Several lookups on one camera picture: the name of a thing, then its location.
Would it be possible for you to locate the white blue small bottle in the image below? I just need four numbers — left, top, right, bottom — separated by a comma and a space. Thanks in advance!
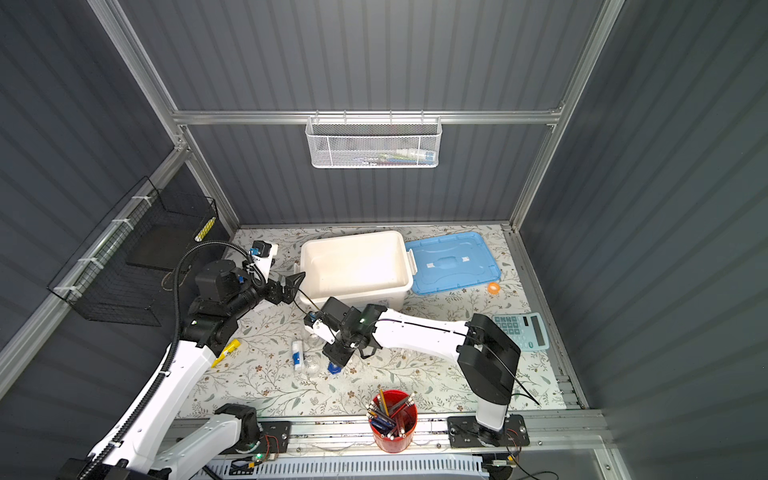
291, 340, 305, 372

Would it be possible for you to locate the clear glass flask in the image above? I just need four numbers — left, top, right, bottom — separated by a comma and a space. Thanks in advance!
303, 330, 325, 350

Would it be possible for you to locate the blue plastic bin lid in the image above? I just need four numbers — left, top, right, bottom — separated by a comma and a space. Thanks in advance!
405, 232, 501, 295

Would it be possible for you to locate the teal calculator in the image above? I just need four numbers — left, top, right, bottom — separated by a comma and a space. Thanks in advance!
492, 312, 550, 352

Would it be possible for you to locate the black wire side basket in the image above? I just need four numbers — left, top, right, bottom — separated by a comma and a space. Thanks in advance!
48, 178, 218, 327

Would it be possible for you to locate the yellow marker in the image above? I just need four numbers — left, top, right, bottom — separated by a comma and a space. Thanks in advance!
211, 339, 241, 368

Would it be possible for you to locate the red pencil cup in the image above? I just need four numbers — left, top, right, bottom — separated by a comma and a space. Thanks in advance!
367, 390, 418, 454

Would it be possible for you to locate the yellow item in basket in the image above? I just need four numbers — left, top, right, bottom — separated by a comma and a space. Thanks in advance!
194, 216, 217, 243

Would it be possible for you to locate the white wire wall basket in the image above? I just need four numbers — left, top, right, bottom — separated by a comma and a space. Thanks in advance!
305, 116, 443, 169

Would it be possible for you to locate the white plastic storage bin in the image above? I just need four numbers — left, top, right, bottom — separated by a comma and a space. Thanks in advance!
298, 230, 418, 310

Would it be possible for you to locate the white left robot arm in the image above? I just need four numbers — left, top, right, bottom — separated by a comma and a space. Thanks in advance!
56, 241, 304, 479

